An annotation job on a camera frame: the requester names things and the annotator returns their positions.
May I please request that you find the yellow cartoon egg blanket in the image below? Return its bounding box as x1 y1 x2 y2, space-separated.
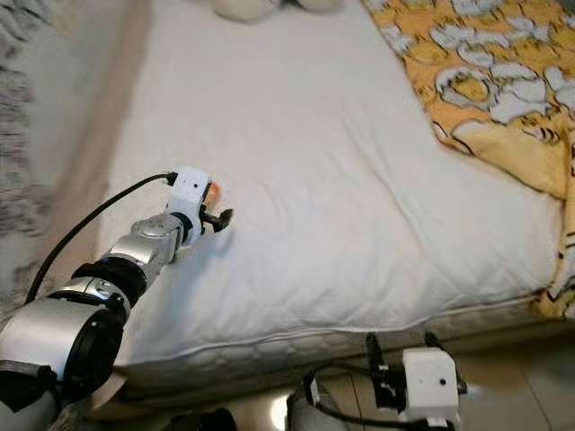
359 0 575 320

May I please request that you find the grey quilted bed base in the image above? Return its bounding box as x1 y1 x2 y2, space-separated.
117 301 549 400

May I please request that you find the white quilted mattress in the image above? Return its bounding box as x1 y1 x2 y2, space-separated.
94 0 560 365

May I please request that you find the grey left robot leg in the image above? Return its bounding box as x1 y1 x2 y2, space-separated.
178 407 236 431

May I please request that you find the cream plush toy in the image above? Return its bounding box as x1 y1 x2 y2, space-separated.
211 0 344 23

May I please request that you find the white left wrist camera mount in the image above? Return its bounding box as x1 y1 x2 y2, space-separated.
167 166 213 231

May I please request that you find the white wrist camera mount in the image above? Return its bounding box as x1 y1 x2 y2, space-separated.
167 166 213 231
402 347 462 428

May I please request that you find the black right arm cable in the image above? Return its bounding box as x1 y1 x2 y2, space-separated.
304 362 407 430

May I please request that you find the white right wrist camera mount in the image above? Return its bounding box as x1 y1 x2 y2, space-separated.
402 347 462 428

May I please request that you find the beige bed side rail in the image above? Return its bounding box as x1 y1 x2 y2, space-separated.
45 0 155 288

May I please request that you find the grey patterned wall hanging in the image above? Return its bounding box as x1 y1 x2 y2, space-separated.
0 0 59 297

